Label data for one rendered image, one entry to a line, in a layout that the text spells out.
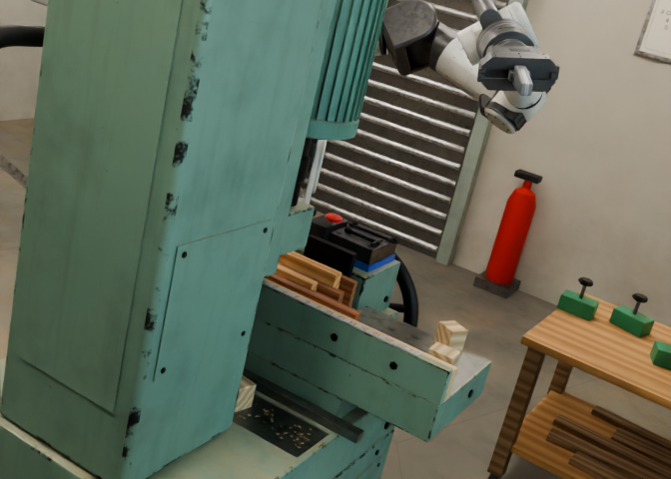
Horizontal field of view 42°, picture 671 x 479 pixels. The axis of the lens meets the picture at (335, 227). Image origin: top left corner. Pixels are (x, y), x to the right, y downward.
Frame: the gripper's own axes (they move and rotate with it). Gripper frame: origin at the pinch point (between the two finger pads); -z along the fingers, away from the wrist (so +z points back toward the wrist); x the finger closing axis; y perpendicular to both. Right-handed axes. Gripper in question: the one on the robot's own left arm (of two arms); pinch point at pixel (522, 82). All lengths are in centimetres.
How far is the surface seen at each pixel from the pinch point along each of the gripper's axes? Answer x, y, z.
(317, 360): 30, -35, -25
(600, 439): -60, -143, 70
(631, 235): -119, -159, 219
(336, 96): 28.8, 2.1, -12.8
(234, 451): 41, -37, -41
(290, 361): 34, -37, -23
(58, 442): 62, -30, -47
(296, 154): 34.2, -3.6, -19.6
